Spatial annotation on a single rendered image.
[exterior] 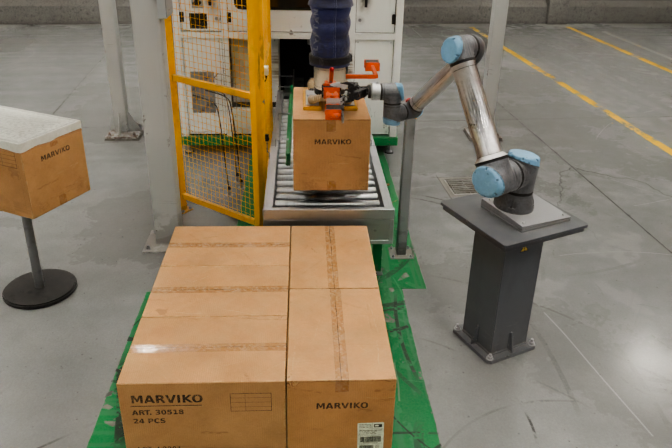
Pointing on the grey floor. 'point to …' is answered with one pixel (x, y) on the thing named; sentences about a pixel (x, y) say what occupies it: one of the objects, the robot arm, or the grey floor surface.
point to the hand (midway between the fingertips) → (331, 92)
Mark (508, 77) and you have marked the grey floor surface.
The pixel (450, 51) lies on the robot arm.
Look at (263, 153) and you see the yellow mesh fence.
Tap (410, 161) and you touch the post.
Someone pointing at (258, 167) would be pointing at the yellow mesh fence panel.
